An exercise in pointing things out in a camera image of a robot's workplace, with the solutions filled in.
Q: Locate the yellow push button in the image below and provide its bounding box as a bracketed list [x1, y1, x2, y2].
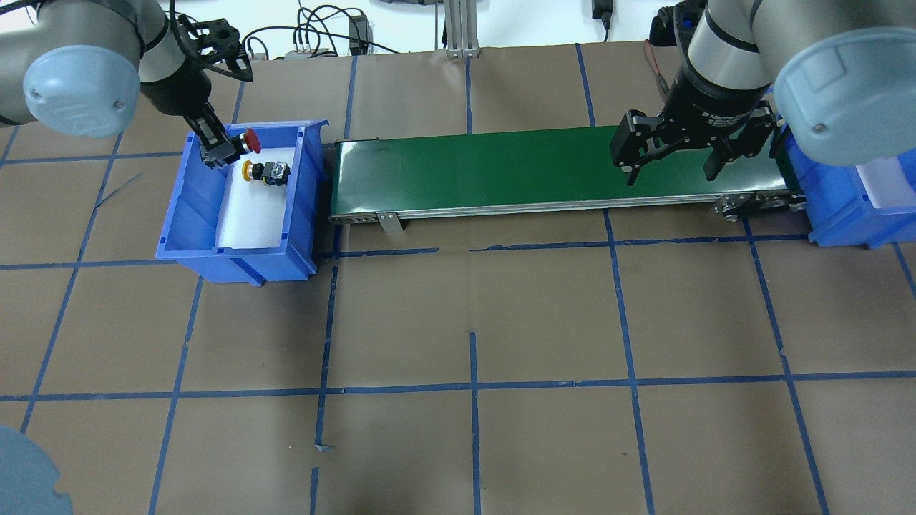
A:
[241, 160, 291, 187]

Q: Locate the blue source bin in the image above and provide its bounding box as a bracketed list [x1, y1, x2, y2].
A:
[156, 119, 329, 286]

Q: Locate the red push button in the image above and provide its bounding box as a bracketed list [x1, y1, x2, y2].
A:
[231, 128, 262, 155]

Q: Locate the white foam pad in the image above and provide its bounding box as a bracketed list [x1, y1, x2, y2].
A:
[215, 147, 294, 249]

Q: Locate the red thin wire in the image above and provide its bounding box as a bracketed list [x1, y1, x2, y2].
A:
[643, 39, 670, 97]

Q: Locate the green conveyor belt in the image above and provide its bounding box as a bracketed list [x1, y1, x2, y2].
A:
[329, 127, 806, 232]

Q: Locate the black power adapter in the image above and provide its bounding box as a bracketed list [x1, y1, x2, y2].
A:
[348, 14, 372, 56]

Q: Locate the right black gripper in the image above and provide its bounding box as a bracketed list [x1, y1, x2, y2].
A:
[610, 68, 776, 187]

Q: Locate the blue destination bin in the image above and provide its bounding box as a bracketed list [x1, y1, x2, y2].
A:
[776, 126, 915, 248]

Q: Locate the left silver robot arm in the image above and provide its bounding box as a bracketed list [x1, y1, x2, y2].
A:
[1, 1, 261, 167]

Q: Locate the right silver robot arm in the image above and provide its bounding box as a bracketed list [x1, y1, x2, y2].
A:
[609, 1, 915, 185]

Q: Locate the aluminium frame post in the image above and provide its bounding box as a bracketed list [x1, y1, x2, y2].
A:
[444, 0, 480, 59]

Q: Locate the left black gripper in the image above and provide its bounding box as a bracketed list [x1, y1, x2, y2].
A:
[147, 61, 243, 169]

